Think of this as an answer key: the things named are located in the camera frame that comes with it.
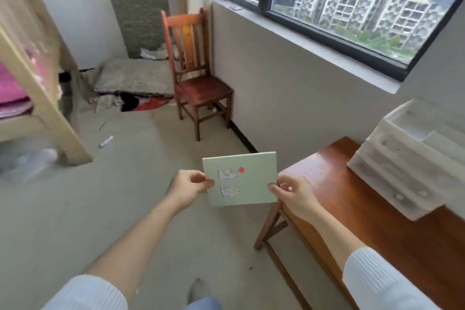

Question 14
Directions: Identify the person's left hand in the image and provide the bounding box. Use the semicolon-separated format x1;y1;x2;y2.
165;170;215;211

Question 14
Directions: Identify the person's right hand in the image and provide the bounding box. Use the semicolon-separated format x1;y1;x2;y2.
268;174;323;225

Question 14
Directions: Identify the green notebook with cartoon stickers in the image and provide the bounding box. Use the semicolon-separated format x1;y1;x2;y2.
202;152;278;208

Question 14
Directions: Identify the person's right forearm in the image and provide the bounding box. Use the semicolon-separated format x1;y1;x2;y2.
307;208;442;310

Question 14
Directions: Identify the person's left forearm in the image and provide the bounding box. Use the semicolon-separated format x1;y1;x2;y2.
42;195;182;310

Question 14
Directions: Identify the red-brown wooden chair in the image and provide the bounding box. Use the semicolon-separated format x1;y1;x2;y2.
161;8;234;142

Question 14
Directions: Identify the red and black clothes pile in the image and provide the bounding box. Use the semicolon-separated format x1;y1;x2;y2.
95;92;174;113

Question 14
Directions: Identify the person's grey shoe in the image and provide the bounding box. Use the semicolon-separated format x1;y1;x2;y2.
187;277;212;306

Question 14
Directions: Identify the red-brown wooden table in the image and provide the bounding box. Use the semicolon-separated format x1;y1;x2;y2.
254;136;465;310

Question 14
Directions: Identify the person's blue trouser leg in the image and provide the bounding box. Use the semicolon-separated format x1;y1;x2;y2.
185;296;222;310

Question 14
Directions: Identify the white plastic drawer organizer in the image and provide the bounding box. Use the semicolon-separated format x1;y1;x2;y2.
347;98;465;222

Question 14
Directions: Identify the crumpled white paper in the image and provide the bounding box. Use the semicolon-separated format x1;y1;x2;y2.
140;43;170;61

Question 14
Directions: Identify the clear plastic bag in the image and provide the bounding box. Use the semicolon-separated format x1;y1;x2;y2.
0;147;59;183

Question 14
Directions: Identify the black framed window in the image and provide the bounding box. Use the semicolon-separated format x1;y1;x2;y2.
219;0;465;82

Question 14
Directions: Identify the white board panel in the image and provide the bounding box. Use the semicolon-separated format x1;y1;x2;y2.
27;0;129;70

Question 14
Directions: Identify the pink bedding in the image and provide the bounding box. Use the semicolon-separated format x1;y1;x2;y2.
0;50;46;119

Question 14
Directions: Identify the light wooden bed frame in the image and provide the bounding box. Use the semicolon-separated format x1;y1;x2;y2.
0;0;93;167

